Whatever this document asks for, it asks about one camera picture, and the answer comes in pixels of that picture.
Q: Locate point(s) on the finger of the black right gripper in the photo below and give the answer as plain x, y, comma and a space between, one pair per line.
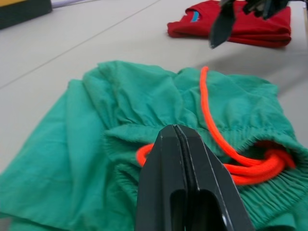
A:
222, 26
255, 8

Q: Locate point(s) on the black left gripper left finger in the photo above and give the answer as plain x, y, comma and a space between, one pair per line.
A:
158, 183

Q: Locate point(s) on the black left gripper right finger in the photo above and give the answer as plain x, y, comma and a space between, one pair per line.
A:
211, 192

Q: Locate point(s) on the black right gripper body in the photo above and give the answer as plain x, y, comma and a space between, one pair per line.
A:
279, 4

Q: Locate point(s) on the green shorts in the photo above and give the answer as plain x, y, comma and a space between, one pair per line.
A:
79, 149

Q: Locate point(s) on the red folded t-shirt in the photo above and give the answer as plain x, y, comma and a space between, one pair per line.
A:
255, 31

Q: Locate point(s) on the black box with yellow edge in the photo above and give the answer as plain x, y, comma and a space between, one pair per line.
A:
24, 12

